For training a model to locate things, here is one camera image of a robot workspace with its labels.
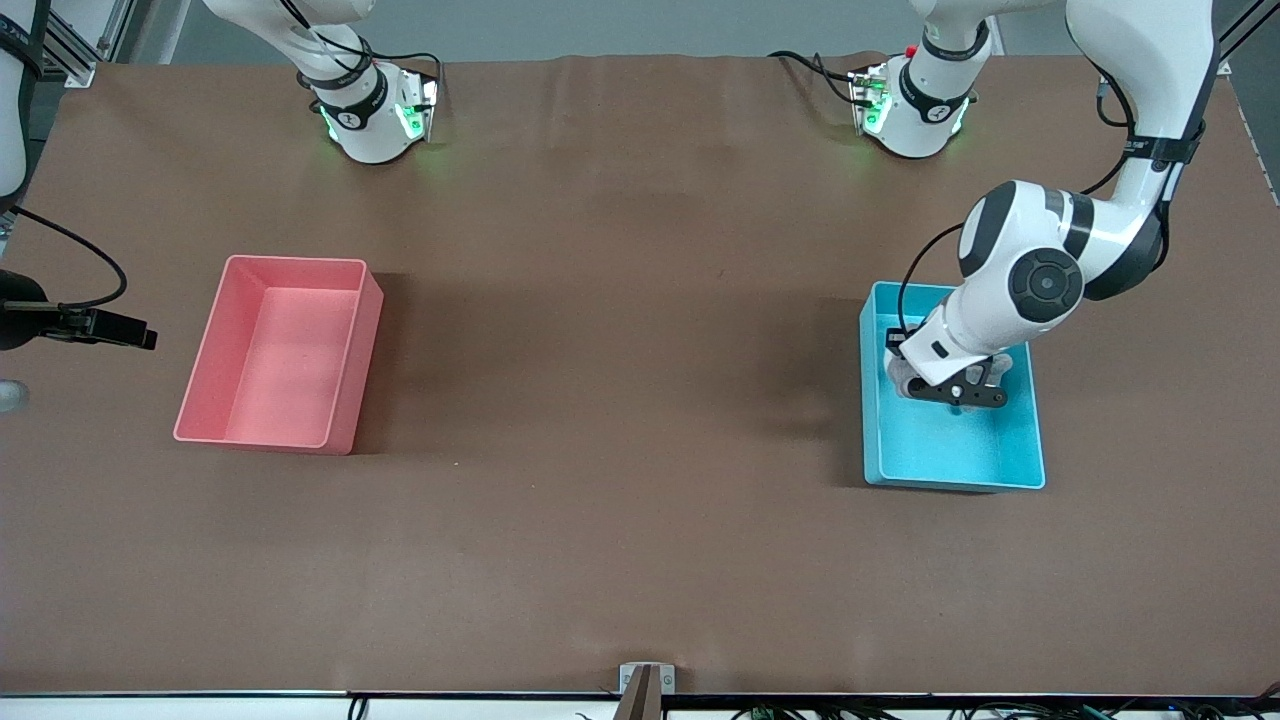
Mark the brown table cover sheet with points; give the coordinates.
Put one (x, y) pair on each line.
(640, 520)

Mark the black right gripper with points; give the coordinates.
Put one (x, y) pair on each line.
(22, 312)

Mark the upright aluminium frame post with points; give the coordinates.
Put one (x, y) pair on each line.
(118, 30)

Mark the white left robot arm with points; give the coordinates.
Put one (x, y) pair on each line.
(1150, 60)

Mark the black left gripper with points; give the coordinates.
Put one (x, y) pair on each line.
(897, 349)

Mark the blue plastic box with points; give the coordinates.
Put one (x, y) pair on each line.
(950, 450)

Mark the slanted aluminium strut with bracket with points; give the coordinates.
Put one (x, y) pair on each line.
(80, 72)
(1250, 27)

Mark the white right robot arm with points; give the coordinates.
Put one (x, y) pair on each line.
(365, 130)

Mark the pink plastic box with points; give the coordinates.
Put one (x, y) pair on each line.
(290, 380)

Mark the metal bracket with brown bar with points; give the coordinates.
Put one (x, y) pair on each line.
(640, 700)

